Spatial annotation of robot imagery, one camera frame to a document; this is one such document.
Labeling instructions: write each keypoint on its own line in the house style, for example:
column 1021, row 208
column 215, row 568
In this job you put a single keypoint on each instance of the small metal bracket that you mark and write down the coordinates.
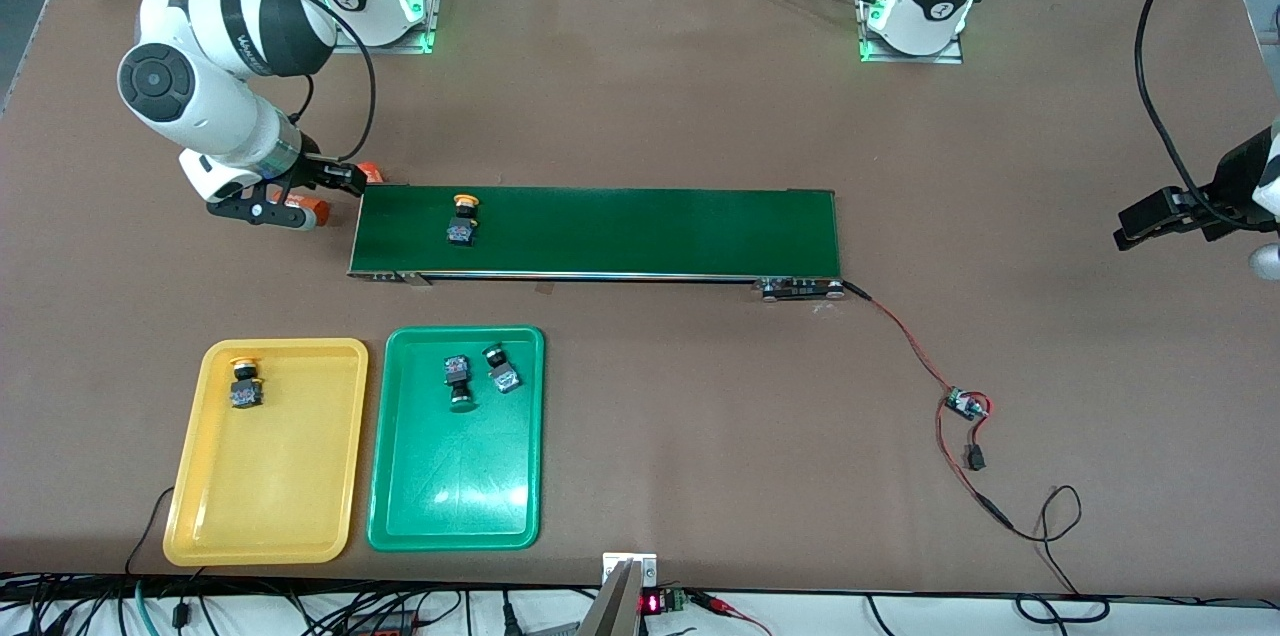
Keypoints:
column 628, row 563

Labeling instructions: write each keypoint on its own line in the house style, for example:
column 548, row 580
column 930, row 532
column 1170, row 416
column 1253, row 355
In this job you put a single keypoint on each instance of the green push button switch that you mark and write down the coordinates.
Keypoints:
column 503, row 369
column 460, row 381

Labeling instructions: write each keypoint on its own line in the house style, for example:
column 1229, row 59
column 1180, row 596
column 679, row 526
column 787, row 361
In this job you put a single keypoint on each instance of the yellow push button switch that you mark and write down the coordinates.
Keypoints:
column 463, row 221
column 245, row 386

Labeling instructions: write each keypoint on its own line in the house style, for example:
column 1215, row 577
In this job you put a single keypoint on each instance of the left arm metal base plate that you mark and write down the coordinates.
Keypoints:
column 910, row 58

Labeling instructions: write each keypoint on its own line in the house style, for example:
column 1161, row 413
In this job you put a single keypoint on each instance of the green plastic tray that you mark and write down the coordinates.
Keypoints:
column 455, row 476

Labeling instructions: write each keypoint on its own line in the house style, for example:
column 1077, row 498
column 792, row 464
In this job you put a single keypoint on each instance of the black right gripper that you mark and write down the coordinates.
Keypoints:
column 310, row 170

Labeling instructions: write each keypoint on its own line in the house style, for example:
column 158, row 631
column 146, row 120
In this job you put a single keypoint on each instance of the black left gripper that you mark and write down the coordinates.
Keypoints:
column 1228, row 182

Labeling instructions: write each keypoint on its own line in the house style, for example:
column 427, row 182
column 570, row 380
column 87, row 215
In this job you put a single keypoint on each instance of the small green circuit board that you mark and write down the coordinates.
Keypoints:
column 965, row 404

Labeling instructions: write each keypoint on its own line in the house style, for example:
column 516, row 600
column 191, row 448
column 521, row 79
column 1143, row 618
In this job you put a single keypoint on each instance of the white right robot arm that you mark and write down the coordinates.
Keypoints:
column 210, row 106

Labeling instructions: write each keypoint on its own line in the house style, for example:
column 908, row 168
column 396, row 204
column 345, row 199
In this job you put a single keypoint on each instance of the red LED display module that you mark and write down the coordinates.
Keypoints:
column 655, row 603

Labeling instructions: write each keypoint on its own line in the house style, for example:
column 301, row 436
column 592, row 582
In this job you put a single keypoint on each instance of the green conveyor belt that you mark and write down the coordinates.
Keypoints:
column 650, row 231

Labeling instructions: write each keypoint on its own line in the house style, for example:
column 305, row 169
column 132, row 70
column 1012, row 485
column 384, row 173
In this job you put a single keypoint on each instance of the yellow plastic tray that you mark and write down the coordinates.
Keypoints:
column 265, row 476

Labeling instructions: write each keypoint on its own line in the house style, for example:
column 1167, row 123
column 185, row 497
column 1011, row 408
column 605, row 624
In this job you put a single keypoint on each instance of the orange cylinder with white print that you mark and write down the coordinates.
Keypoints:
column 312, row 210
column 373, row 173

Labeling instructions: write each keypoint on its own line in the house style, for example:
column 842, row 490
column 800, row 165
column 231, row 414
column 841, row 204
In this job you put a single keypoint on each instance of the small black plug connector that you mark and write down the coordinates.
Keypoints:
column 975, row 459

